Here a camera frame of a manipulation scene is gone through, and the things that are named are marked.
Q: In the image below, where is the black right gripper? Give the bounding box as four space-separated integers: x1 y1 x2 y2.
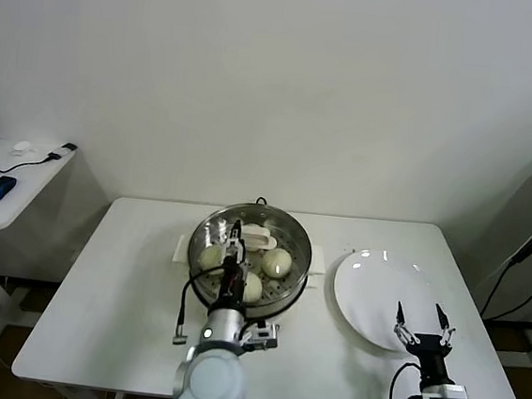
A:
388 299 459 383

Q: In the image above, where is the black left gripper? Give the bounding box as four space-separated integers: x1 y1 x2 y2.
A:
216 217 254 312

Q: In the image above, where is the white steamed baozi bun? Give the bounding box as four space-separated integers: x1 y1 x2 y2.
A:
259 246 295 282
239 270 266 304
198 243 225 271

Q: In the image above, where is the stainless steel steamer basket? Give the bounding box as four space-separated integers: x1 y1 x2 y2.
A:
183 198 317 314

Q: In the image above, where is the white round plate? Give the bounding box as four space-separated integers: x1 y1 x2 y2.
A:
327 246 449 358

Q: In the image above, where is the cream electric cooker base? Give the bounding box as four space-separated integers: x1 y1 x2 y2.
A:
167 231 328 338

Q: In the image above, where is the grey adapter with black ends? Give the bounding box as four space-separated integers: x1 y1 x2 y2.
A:
46 140 79 163

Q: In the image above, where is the white side desk with mouse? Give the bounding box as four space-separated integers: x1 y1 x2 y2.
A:
0 138 78 361

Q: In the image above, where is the small white crumpled object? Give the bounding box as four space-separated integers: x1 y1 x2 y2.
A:
10 138 37 159

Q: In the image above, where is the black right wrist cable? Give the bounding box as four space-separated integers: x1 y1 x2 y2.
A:
388 360 429 399

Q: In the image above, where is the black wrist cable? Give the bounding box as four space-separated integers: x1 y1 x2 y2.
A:
388 360 429 399
170 266 225 349

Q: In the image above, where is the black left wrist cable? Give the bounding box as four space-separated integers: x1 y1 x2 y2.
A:
170 266 225 349

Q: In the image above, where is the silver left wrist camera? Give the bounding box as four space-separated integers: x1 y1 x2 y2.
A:
239 318 282 353

